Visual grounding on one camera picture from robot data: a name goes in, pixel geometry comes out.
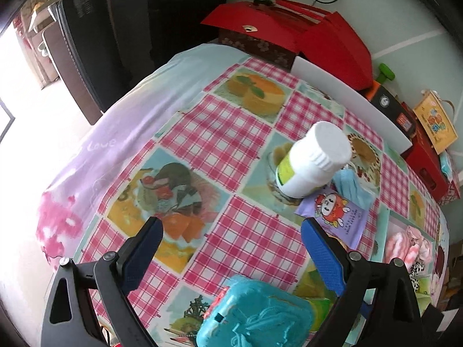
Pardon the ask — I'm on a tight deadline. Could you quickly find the pink lace fabric bundle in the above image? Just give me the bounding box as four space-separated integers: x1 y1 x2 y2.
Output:
405 226 432 265

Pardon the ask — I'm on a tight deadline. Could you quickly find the white pill bottle green label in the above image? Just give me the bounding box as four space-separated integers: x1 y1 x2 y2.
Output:
275 121 352 199

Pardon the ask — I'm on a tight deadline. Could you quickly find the red patterned gift box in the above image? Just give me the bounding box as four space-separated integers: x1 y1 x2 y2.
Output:
440 180 461 205

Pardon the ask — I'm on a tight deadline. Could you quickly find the leopard print scrunchie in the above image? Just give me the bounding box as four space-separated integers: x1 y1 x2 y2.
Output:
410 260 425 292

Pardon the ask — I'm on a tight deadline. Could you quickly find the blue wet wipes pack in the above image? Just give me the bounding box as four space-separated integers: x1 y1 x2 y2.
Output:
439 150 453 182

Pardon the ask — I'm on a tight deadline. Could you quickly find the black box with QR label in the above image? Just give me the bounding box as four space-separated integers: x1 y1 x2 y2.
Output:
364 81 416 140

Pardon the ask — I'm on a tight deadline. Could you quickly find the green cloth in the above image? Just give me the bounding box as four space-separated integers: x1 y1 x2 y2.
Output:
415 284 432 315

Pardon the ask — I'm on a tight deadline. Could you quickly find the pink white zigzag towel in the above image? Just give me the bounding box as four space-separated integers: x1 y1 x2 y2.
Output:
384 232 414 271

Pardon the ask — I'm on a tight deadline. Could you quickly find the colourful patterned tablecloth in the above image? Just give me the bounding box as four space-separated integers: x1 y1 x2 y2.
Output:
37 44 439 346

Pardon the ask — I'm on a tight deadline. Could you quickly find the red gift box with window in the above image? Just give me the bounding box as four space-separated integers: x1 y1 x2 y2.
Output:
401 102 449 203

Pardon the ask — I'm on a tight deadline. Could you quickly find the red open gift bag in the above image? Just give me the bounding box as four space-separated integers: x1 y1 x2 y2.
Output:
202 0 374 91

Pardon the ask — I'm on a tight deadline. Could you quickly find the yellow wooden handle box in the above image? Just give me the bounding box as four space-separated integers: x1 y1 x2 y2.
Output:
413 89 458 154

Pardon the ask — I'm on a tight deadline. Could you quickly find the black cabinet with monitor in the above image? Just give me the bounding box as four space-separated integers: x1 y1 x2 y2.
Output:
19 0 226 124

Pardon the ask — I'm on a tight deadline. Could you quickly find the purple baby wipes packet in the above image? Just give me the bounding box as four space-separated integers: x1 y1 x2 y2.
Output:
295 187 368 249

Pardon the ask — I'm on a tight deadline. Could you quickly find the blue surgical face mask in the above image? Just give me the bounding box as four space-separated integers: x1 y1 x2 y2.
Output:
333 168 375 211

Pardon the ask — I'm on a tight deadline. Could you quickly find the green dumbbell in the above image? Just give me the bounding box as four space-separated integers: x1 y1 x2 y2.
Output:
376 63 396 85

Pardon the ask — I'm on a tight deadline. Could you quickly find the teal embossed plastic box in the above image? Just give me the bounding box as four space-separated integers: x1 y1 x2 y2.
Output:
195 275 315 347

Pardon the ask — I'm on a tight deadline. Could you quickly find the teal shallow cardboard tray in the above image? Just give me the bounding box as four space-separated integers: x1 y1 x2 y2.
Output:
358 202 449 313

